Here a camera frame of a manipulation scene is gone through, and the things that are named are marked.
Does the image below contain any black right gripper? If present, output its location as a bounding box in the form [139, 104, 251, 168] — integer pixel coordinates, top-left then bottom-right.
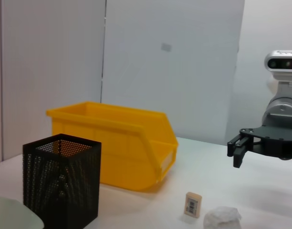
[228, 125, 292, 179]

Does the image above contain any white paper ball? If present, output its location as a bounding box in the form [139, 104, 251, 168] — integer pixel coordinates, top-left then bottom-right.
[203, 206, 242, 229]

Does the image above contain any beige eraser with barcode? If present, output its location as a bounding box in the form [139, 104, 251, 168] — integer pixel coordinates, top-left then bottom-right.
[183, 191, 203, 219]

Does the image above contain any black mesh pen holder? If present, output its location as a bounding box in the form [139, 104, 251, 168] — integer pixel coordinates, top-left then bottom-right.
[22, 133, 102, 229]

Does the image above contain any translucent wavy glass fruit plate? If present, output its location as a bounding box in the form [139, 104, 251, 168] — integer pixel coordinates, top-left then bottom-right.
[0, 195, 45, 229]

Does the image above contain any white backdrop board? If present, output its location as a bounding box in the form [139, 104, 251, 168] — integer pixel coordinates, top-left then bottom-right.
[100, 0, 245, 146]

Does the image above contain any yellow plastic storage bin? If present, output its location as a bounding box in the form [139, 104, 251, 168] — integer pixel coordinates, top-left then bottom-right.
[46, 101, 179, 192]

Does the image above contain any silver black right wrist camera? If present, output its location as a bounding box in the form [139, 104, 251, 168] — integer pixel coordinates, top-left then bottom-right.
[263, 49, 292, 81]

